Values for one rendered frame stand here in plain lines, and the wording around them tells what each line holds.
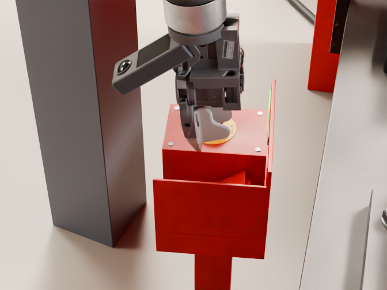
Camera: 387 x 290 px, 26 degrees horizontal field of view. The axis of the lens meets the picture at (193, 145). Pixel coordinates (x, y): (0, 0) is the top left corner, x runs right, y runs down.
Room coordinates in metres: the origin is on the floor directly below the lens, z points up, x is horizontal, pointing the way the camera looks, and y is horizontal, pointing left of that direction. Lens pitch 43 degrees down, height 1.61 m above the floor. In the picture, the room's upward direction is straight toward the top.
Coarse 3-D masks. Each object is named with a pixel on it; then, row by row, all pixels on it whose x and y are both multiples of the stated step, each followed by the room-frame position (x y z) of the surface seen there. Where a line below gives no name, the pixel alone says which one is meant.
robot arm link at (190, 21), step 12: (216, 0) 0.82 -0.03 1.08; (168, 12) 0.83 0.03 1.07; (180, 12) 0.81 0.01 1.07; (192, 12) 0.81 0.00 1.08; (204, 12) 0.81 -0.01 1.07; (216, 12) 0.82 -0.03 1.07; (168, 24) 0.83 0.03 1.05; (180, 24) 0.81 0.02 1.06; (192, 24) 0.81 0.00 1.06; (204, 24) 0.81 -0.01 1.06; (216, 24) 0.82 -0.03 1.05
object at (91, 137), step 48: (48, 0) 1.41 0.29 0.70; (96, 0) 1.40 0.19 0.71; (48, 48) 1.42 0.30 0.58; (96, 48) 1.38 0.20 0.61; (48, 96) 1.43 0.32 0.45; (96, 96) 1.37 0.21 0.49; (48, 144) 1.44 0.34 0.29; (96, 144) 1.38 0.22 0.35; (48, 192) 1.45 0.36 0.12; (96, 192) 1.39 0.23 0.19; (144, 192) 1.52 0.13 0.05; (96, 240) 1.39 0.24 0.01
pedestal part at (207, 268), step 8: (200, 256) 0.87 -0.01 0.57; (208, 256) 0.87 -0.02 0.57; (216, 256) 0.87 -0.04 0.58; (200, 264) 0.87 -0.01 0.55; (208, 264) 0.87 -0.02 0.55; (216, 264) 0.87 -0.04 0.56; (224, 264) 0.86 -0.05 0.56; (200, 272) 0.87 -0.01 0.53; (208, 272) 0.87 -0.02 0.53; (216, 272) 0.87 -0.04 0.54; (224, 272) 0.86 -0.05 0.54; (200, 280) 0.87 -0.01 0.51; (208, 280) 0.87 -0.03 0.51; (216, 280) 0.87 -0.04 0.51; (224, 280) 0.86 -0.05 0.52; (200, 288) 0.87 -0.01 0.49; (208, 288) 0.87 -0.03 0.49; (216, 288) 0.87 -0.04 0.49; (224, 288) 0.86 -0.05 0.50
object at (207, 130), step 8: (200, 112) 0.82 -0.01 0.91; (208, 112) 0.82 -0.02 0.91; (200, 120) 0.83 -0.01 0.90; (208, 120) 0.82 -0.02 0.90; (200, 128) 0.83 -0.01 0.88; (208, 128) 0.83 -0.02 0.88; (216, 128) 0.82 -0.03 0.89; (224, 128) 0.82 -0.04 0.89; (200, 136) 0.83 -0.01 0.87; (208, 136) 0.83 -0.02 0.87; (216, 136) 0.82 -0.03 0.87; (224, 136) 0.82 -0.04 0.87; (192, 144) 0.82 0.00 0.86; (200, 144) 0.84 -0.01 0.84
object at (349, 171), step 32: (352, 0) 1.15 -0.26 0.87; (384, 0) 1.15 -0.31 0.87; (352, 32) 1.06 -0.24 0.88; (384, 32) 1.06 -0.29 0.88; (352, 64) 0.98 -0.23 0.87; (352, 96) 0.90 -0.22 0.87; (384, 96) 0.90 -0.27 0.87; (352, 128) 0.84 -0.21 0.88; (384, 128) 0.84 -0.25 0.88; (352, 160) 0.77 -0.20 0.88; (384, 160) 0.77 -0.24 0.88; (320, 192) 0.72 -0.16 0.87; (352, 192) 0.72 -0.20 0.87; (320, 224) 0.66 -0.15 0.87; (352, 224) 0.66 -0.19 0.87; (320, 256) 0.62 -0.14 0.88; (352, 256) 0.62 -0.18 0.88; (320, 288) 0.57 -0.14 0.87; (352, 288) 0.57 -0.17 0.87
